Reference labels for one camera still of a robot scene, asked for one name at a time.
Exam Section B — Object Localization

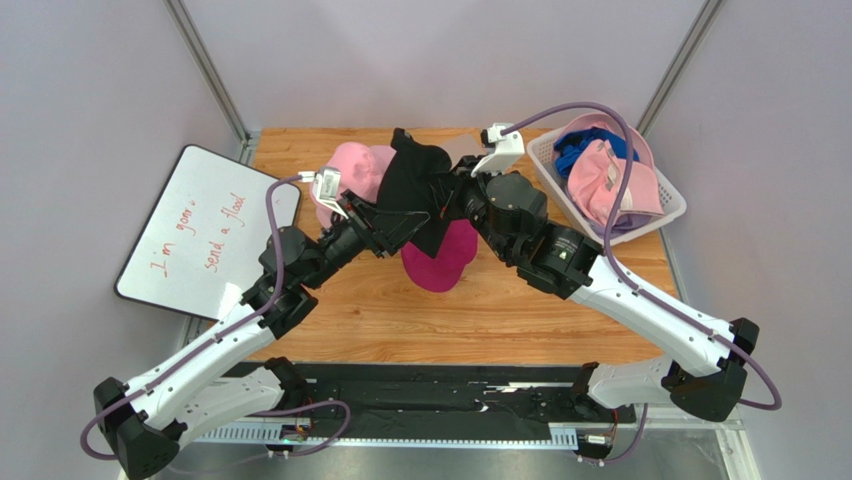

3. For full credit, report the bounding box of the pink bucket hat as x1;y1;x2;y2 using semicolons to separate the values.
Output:
325;142;396;204

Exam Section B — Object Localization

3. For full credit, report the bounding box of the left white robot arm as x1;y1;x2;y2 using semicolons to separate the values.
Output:
80;192;430;479

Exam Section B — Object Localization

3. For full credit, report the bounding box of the blue hat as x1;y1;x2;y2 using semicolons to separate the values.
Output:
553;127;626;179

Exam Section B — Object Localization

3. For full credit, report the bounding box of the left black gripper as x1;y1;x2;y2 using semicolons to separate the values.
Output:
302;189;428;291

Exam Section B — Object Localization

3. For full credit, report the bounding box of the white plastic basket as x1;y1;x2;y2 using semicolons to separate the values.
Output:
526;129;687;245

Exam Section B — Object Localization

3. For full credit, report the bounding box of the white whiteboard with red writing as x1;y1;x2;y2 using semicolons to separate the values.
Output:
115;145;276;320

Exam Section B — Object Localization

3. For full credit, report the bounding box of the magenta baseball cap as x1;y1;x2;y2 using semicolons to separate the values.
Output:
401;220;478;293

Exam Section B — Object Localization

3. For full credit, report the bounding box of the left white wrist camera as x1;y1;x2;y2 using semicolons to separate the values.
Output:
298;166;347;221

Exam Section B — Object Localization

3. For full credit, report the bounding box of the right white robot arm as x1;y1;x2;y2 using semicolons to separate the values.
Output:
430;157;759;422

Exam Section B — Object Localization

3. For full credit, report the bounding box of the black NY baseball cap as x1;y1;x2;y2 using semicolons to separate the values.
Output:
376;128;452;258

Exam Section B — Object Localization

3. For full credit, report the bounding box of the corner aluminium post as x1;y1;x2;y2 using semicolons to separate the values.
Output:
637;0;726;134
163;0;252;147

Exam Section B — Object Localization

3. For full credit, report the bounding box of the aluminium frame rail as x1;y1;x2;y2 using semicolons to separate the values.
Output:
118;374;761;480

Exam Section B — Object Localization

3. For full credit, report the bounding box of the right corner aluminium post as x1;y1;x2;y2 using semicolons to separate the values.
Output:
637;0;726;134

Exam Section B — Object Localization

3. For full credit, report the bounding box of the grey flat board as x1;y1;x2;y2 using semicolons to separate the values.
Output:
439;133;485;168

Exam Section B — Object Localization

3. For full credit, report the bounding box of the left corner aluminium post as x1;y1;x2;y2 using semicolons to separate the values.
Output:
163;0;252;147

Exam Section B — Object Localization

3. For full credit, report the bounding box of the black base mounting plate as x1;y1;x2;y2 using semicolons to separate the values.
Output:
278;363;641;441

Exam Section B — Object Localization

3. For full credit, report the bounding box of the light pink cap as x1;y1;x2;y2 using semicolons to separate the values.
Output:
559;113;664;234

